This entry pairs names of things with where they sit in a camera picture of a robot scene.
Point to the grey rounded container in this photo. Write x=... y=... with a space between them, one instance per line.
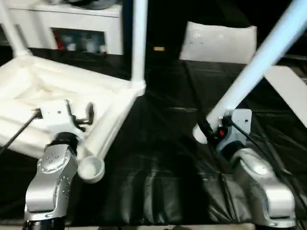
x=96 y=2

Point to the black cabinet with gold label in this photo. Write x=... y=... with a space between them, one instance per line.
x=163 y=24

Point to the white plastic table leg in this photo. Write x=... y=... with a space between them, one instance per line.
x=251 y=67
x=14 y=31
x=139 y=36

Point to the white plastic table top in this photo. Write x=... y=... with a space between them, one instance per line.
x=24 y=79

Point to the black work mat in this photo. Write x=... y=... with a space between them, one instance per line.
x=156 y=155

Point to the white flat board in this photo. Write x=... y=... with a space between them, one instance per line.
x=287 y=83

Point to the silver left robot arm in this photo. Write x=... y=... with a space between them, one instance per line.
x=50 y=182

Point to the white cabinet with glass doors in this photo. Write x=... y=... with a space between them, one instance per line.
x=72 y=16

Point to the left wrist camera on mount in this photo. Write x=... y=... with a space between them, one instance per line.
x=55 y=112

